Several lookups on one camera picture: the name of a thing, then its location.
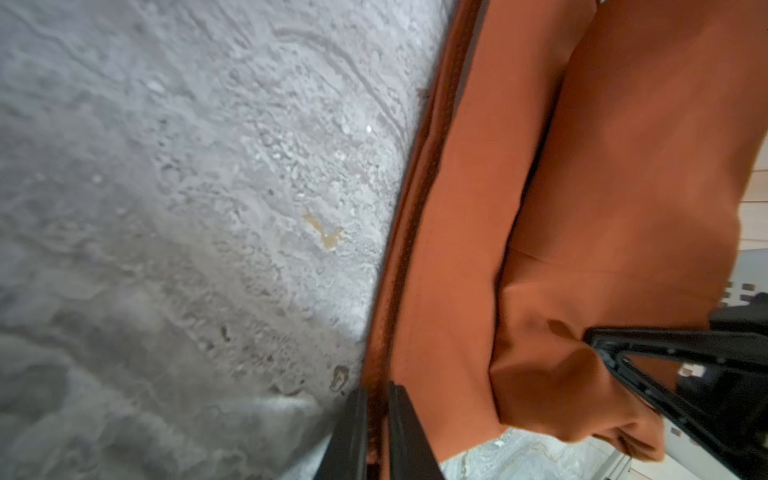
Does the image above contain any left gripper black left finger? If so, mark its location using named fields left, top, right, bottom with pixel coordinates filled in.
left=314, top=388, right=368, bottom=480

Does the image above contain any white plastic basket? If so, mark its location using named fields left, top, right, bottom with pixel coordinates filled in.
left=721, top=249, right=768, bottom=307

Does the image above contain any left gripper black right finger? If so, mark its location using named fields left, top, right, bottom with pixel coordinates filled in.
left=388, top=382, right=445, bottom=480

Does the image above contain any rust brown skirt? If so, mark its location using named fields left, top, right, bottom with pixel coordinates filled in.
left=362, top=1, right=767, bottom=470

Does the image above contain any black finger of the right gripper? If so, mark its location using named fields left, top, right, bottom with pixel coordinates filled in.
left=584, top=328, right=767, bottom=479

